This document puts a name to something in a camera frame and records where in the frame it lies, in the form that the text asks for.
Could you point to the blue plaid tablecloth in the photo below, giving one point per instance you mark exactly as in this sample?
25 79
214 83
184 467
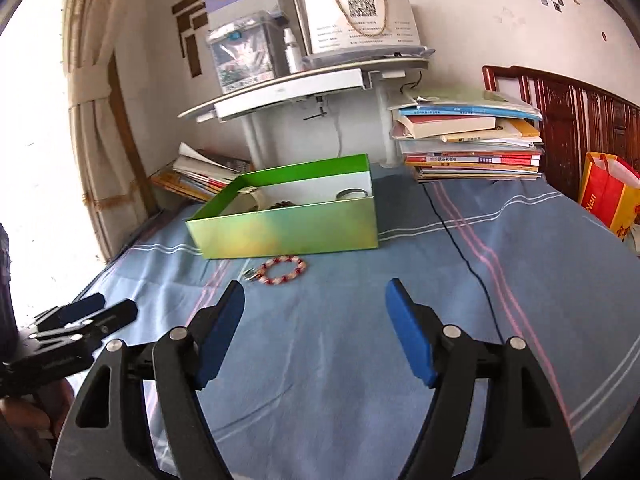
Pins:
350 270

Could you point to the beige curtain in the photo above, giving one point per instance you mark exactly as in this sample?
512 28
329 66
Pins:
95 110

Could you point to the brown wall stickers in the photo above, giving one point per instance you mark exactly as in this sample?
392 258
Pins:
192 25

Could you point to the yellow and red shopping bag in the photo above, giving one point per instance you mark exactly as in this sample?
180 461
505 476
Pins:
605 195

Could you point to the silver bangle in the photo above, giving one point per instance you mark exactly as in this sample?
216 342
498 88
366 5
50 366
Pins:
340 195

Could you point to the white desk shelf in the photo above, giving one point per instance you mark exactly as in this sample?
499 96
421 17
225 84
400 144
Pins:
290 90

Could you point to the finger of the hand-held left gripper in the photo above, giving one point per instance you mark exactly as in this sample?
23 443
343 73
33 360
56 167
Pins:
110 317
80 307

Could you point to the shiny green cardboard box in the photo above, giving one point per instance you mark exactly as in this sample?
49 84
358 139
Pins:
280 230

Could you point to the person's left hand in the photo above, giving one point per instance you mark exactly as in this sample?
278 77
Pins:
35 407

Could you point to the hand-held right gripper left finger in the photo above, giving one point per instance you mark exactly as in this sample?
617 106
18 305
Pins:
220 335

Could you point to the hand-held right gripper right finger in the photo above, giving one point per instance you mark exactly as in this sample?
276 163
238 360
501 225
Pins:
407 335

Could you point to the clear marker pen case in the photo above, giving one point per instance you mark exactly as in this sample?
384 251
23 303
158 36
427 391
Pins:
245 55

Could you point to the white paper bag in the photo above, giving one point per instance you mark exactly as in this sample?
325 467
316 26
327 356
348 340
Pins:
325 25

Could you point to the stack of thick books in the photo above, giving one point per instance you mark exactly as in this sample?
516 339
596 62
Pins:
470 150

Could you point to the leaning pile of thin books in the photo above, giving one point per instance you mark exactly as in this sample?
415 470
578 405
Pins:
200 172

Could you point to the carved wooden bench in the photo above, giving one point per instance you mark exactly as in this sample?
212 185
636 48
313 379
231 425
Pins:
560 125

